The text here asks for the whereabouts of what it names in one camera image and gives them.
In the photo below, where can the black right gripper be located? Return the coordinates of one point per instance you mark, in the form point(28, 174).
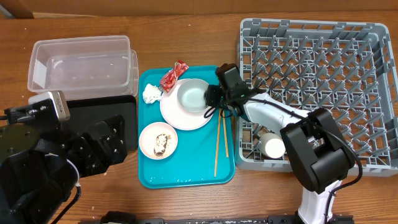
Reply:
point(213, 96)

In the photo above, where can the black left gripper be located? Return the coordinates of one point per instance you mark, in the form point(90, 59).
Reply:
point(115, 144)

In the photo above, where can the wooden chopstick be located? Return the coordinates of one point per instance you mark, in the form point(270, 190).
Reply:
point(217, 142)
point(225, 134)

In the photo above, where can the white bowl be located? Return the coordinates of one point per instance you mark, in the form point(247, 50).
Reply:
point(191, 95)

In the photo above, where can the large pink plate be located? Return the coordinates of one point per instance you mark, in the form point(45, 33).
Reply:
point(176, 115)

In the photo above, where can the white cup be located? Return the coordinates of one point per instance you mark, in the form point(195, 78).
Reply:
point(272, 145)

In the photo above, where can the grey dish rack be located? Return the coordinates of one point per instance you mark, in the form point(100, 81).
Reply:
point(346, 67)

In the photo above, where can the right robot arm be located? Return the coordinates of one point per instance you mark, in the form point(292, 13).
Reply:
point(318, 153)

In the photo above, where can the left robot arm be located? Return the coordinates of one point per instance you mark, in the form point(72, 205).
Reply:
point(39, 171)

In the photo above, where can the black bin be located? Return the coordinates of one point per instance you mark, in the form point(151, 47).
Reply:
point(84, 113)

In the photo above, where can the red snack wrapper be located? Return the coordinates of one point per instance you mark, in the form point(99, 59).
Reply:
point(168, 81)

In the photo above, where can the small pink plate with food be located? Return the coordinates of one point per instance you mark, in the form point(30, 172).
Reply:
point(158, 141)

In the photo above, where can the teal tray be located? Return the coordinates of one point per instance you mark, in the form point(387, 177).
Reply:
point(193, 161)

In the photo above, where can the crumpled white tissue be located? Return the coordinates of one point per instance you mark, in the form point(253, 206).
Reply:
point(151, 94)

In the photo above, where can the clear plastic bin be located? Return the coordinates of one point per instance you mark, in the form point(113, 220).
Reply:
point(84, 67)

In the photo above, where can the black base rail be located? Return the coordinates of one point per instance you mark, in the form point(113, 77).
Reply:
point(121, 217)

